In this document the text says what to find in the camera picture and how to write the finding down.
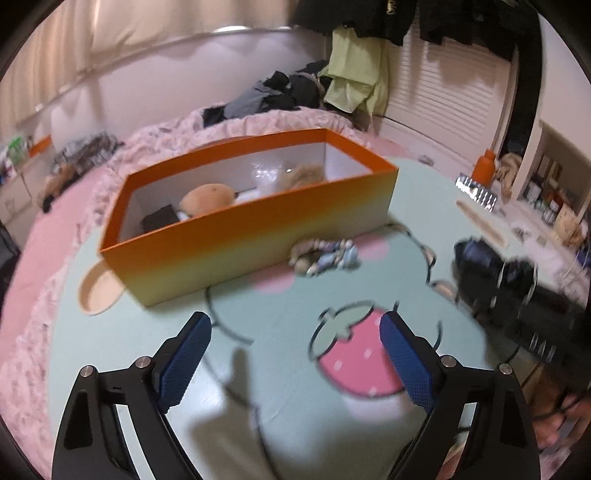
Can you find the patterned clothes pile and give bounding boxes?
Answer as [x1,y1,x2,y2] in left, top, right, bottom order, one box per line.
[39,131,125,213]

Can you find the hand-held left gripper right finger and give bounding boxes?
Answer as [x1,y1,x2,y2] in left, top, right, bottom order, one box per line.
[379,311,541,480]

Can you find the tan fluffy pompom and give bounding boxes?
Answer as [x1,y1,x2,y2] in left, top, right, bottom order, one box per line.
[276,162,326,190]

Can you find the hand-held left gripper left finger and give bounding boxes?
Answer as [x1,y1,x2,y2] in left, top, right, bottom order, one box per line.
[52,311,213,480]

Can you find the assorted small boxes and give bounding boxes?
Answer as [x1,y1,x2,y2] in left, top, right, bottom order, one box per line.
[526,157,583,241]

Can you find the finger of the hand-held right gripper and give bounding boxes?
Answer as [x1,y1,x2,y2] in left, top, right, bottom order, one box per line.
[457,284,518,335]
[496,260,541,301]

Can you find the smartphone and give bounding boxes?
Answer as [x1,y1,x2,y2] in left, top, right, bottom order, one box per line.
[455,173,499,210]

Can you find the pile of dark clothes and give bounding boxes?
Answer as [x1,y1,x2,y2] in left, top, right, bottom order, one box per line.
[203,60,333,127]

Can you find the tan bread plush toy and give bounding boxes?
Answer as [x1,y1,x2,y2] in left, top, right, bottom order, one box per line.
[179,183,234,217]

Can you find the black small object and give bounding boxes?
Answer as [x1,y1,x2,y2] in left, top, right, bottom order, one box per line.
[142,206,180,233]

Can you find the beige cloth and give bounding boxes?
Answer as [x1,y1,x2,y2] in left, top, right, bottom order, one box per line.
[496,152,525,199]

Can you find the dark blue cloth pouch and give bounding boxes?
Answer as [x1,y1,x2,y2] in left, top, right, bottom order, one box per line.
[454,236,506,282]

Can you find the light green shirt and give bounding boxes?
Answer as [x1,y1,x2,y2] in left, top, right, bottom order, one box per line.
[321,25,391,116]

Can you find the pink crumpled quilt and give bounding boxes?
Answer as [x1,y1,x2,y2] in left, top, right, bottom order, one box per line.
[0,107,375,444]

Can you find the white bookshelf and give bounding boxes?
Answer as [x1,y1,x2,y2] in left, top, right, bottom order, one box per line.
[508,119,591,259]

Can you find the small figure keychain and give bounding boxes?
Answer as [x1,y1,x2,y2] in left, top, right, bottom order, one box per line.
[288,237,360,278]

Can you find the orange bottle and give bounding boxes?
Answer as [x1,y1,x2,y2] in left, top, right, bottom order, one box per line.
[471,148,498,188]

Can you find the black printed hanging garment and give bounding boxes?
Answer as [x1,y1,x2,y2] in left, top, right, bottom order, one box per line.
[293,0,419,47]

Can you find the white louvered door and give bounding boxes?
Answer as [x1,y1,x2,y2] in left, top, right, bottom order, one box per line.
[388,39,518,169]

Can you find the cream curtain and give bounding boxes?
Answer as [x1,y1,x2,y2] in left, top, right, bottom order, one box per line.
[0,0,301,134]

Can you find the person's right forearm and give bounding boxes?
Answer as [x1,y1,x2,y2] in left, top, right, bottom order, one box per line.
[522,364,591,462]

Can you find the orange cardboard box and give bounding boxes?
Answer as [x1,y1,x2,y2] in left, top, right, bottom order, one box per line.
[99,128,400,308]

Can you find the clear plastic bag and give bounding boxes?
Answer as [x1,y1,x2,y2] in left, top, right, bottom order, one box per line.
[249,159,289,192]

